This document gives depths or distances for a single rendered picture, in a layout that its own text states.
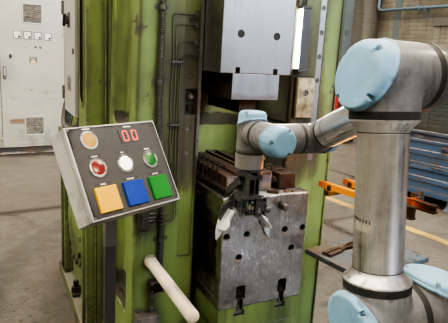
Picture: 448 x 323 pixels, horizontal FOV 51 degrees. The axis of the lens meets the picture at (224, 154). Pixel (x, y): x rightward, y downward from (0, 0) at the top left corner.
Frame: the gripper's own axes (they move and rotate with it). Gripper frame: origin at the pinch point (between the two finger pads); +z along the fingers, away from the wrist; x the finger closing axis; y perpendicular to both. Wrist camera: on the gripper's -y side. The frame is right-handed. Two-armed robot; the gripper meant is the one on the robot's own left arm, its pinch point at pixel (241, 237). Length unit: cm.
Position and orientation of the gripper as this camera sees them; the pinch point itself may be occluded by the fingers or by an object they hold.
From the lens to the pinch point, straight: 132.5
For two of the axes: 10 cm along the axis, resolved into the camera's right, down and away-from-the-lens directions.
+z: -0.6, 9.8, 2.0
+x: 9.5, -0.1, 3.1
